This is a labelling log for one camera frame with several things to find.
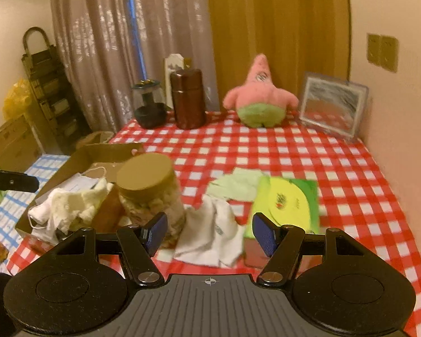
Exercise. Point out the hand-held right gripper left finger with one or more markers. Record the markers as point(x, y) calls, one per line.
point(158, 233)

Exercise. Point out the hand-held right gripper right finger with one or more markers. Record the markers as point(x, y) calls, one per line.
point(265, 235)

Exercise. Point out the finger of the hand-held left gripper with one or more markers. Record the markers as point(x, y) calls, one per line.
point(10, 181)

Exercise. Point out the cardboard box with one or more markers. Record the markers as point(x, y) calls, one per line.
point(91, 156)
point(12, 144)

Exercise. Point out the blue white checkered cloth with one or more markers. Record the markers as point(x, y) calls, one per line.
point(7, 210)

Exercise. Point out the plastic jar with brown lid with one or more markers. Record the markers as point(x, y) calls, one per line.
point(151, 196)

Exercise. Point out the closed cardboard box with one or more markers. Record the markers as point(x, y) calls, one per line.
point(12, 144)

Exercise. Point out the green tissue packet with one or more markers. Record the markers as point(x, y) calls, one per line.
point(287, 200)

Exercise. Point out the light green cloth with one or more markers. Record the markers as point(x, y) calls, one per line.
point(238, 186)

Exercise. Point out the yellow plastic bag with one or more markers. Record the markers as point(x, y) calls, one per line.
point(17, 100)

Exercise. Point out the red white checkered tablecloth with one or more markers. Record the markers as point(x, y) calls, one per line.
point(336, 189)

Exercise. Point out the folding step ladder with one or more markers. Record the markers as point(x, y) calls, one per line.
point(49, 84)

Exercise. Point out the dark glass jar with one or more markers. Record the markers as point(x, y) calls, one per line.
point(149, 112)

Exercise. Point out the pink starfish plush toy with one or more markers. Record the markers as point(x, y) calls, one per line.
point(259, 98)

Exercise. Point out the brown cylindrical canister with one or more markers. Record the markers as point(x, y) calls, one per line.
point(187, 98)

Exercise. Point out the grey sheer curtain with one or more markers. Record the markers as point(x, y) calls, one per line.
point(98, 42)

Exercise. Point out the yellow curtain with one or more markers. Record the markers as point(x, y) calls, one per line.
point(277, 17)

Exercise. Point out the clear acrylic picture frame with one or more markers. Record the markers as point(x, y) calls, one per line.
point(331, 105)

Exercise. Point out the beige wall switch plate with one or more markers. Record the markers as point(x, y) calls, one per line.
point(382, 52)

